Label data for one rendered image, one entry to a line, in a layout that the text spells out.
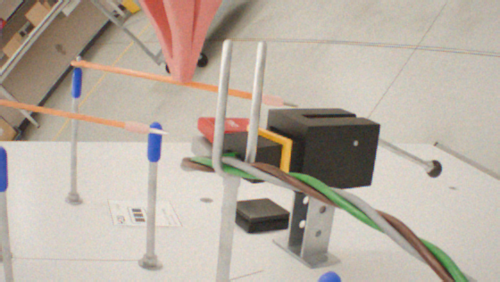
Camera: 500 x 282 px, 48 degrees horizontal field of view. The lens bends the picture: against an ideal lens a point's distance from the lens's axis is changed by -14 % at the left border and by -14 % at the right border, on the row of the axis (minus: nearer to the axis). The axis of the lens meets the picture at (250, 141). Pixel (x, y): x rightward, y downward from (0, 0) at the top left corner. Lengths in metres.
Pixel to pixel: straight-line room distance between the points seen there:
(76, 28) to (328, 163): 8.14
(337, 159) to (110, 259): 0.15
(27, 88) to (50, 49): 0.62
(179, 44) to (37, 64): 8.04
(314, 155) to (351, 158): 0.03
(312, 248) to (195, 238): 0.08
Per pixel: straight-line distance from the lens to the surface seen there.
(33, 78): 8.38
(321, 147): 0.36
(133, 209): 0.45
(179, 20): 0.34
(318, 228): 0.40
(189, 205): 0.47
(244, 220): 0.44
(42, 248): 0.39
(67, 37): 8.44
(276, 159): 0.35
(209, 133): 0.56
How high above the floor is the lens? 1.34
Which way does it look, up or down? 26 degrees down
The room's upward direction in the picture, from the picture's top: 46 degrees counter-clockwise
